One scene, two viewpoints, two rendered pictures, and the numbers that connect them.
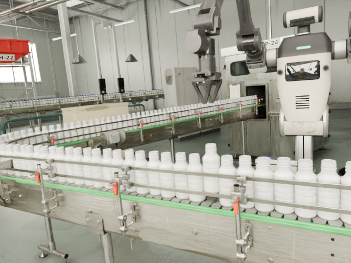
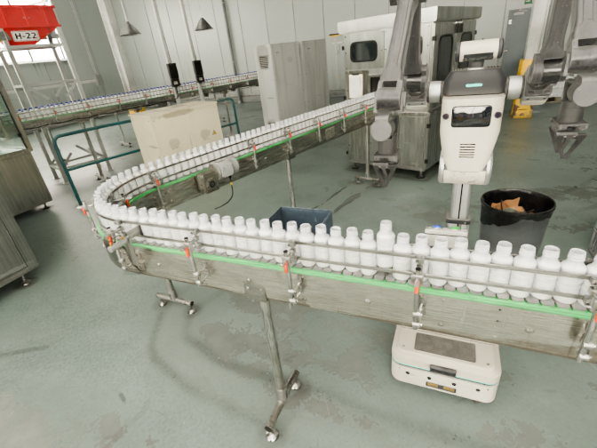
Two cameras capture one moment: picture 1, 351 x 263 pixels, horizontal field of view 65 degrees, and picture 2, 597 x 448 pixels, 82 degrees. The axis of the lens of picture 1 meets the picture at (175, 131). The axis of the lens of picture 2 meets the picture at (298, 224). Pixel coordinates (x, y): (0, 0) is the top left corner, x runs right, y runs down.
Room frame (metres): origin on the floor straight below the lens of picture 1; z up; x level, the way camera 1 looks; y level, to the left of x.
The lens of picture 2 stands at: (-0.07, 0.24, 1.74)
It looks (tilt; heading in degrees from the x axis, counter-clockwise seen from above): 27 degrees down; 356
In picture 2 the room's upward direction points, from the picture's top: 7 degrees counter-clockwise
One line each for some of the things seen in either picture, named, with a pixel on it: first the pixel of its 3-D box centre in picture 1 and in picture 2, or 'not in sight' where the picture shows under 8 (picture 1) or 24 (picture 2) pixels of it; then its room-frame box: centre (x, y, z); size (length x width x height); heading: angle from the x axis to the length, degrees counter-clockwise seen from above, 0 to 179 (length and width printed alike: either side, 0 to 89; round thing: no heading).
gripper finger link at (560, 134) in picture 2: not in sight; (566, 140); (0.79, -0.58, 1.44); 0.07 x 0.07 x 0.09; 60
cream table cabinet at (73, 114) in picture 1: (98, 135); (184, 148); (5.31, 1.49, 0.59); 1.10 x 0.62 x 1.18; 132
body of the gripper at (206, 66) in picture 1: (206, 67); (387, 146); (0.92, -0.12, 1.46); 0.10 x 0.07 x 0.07; 150
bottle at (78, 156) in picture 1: (79, 165); (229, 235); (1.22, 0.45, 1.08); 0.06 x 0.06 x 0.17
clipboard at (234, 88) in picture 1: (234, 93); (355, 85); (4.83, -1.08, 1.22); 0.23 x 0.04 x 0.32; 42
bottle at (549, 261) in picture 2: not in sight; (545, 272); (0.68, -0.52, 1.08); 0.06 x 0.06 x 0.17
